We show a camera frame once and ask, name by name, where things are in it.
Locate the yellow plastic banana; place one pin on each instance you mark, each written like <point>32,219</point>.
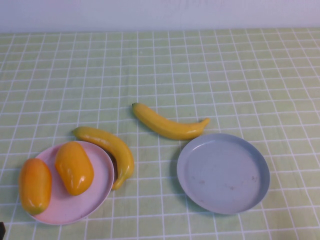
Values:
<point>170,128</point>
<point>117,150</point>

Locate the yellow plastic mango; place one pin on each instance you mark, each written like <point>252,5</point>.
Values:
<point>74,168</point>

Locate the orange-blushed plastic mango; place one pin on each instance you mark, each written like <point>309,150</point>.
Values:
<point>35,186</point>

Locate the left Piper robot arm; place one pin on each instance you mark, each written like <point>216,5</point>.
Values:
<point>2,228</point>

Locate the grey-blue round plate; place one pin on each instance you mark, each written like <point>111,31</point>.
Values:
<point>225,175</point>

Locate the pink round plate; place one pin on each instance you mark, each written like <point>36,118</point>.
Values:
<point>95,190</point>

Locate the green checked tablecloth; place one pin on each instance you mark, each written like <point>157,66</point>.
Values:
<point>225,75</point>

